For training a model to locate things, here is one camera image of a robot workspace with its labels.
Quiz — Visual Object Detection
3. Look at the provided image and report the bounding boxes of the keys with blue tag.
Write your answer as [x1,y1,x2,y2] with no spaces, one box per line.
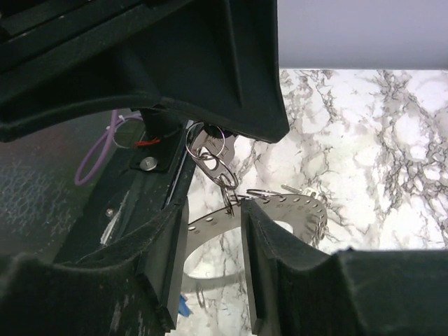
[185,122,239,217]

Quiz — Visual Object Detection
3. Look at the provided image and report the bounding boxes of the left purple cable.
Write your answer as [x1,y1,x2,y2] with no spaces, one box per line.
[75,110,141,186]

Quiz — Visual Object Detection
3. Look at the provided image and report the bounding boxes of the loose silver key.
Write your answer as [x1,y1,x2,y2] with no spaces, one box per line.
[281,184,328,204]

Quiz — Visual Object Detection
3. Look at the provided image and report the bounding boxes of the perforated metal ring disc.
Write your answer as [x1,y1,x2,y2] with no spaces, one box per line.
[181,190,328,294]

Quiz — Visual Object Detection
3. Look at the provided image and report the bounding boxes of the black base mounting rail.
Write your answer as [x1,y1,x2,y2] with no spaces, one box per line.
[54,109,193,265]

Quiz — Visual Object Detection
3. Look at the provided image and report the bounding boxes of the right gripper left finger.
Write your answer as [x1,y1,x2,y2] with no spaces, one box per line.
[1,202,186,335]

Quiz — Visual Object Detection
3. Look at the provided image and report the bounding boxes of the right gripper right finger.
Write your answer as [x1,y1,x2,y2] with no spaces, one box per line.
[241,200,447,335]

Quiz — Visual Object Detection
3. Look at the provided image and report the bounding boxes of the blue plastic key tag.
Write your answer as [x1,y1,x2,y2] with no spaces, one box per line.
[178,293,192,318]

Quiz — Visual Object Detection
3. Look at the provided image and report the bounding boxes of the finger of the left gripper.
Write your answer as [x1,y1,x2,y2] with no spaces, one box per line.
[1,0,289,143]

